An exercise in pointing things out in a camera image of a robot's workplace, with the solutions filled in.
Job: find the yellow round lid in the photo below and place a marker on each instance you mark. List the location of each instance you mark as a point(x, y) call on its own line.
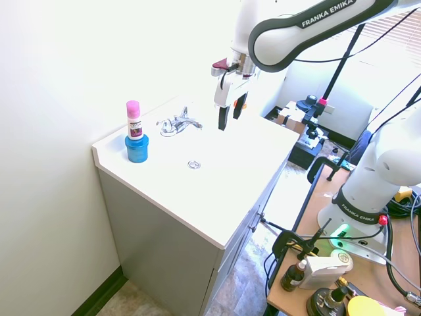
point(366, 307)

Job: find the window blinds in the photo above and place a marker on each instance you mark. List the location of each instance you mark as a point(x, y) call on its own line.
point(391, 33)

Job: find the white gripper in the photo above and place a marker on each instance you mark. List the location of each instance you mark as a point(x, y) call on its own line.
point(227, 88)

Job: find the chrome sink drain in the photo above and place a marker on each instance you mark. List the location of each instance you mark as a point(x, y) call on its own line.
point(194, 164)

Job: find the black case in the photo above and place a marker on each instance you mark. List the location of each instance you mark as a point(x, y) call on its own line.
point(304, 149)

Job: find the blue plastic jar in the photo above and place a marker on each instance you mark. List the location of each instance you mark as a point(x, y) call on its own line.
point(137, 149)

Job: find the brown glass bottle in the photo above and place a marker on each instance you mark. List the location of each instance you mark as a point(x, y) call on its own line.
point(292, 274)

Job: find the black camera stand pole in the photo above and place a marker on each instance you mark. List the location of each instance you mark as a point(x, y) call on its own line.
point(342, 62)

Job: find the white soap box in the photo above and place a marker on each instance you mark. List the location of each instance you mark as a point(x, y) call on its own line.
point(324, 268)

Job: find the white sink countertop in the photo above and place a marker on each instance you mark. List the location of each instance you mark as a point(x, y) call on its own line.
point(197, 164)

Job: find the cardboard box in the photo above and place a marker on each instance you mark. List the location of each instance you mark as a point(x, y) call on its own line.
point(291, 115)

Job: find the maroon wrist camera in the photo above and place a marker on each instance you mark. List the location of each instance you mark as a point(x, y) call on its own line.
point(219, 68)

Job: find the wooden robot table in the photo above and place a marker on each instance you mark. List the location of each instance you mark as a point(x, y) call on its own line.
point(332, 250)

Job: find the white Franka Panda arm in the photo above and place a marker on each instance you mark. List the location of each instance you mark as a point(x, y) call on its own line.
point(378, 151)

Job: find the black c-clamp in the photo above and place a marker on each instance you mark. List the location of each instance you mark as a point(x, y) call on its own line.
point(286, 243)
point(332, 168)

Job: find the black round jar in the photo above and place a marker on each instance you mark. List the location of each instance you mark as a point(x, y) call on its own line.
point(327, 301)

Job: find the white bottle with pink cap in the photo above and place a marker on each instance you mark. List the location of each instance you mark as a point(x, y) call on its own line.
point(134, 120)

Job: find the chrome sink faucet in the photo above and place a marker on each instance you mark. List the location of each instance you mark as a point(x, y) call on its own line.
point(177, 123)

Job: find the red emergency stop button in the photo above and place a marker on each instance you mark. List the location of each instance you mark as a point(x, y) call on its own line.
point(382, 220)

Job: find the grey vanity cabinet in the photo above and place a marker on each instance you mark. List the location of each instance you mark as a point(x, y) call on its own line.
point(164, 247)

